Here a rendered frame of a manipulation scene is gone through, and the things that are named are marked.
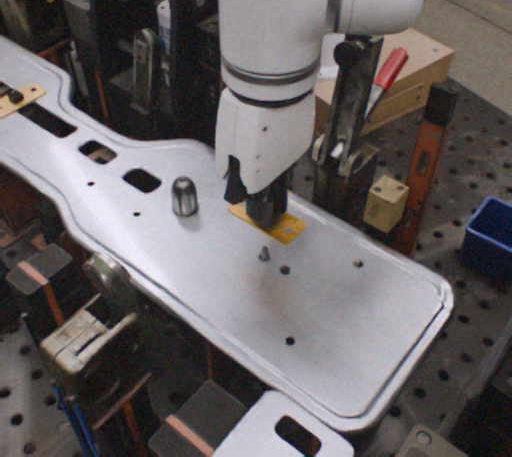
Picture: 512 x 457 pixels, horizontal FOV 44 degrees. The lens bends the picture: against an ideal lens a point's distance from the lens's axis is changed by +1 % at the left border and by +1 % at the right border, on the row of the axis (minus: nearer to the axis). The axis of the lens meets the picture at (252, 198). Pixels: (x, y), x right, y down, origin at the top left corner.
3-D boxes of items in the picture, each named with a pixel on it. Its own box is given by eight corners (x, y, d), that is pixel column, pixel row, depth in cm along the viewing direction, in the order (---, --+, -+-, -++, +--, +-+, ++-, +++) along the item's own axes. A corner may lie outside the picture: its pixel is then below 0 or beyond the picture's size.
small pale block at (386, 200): (336, 357, 97) (367, 190, 71) (349, 341, 99) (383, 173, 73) (356, 370, 96) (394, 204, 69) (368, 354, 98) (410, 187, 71)
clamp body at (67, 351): (77, 482, 85) (4, 343, 60) (142, 415, 91) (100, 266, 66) (123, 529, 81) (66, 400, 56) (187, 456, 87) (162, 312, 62)
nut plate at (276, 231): (225, 209, 68) (224, 202, 68) (247, 190, 70) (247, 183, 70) (286, 247, 65) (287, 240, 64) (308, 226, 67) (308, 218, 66)
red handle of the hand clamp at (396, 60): (317, 149, 76) (386, 39, 77) (322, 155, 78) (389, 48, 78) (347, 164, 74) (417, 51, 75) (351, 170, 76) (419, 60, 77)
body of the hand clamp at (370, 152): (297, 315, 102) (312, 154, 77) (322, 288, 106) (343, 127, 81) (328, 335, 100) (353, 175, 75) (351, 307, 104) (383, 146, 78)
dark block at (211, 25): (210, 228, 116) (195, 23, 85) (234, 207, 119) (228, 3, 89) (230, 241, 113) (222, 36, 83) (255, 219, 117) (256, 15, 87)
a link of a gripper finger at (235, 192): (249, 119, 56) (273, 134, 61) (208, 194, 57) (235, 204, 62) (260, 124, 56) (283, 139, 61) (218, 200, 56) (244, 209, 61)
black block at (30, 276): (41, 401, 93) (-21, 280, 71) (97, 350, 98) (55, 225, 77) (76, 435, 89) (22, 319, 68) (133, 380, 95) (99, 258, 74)
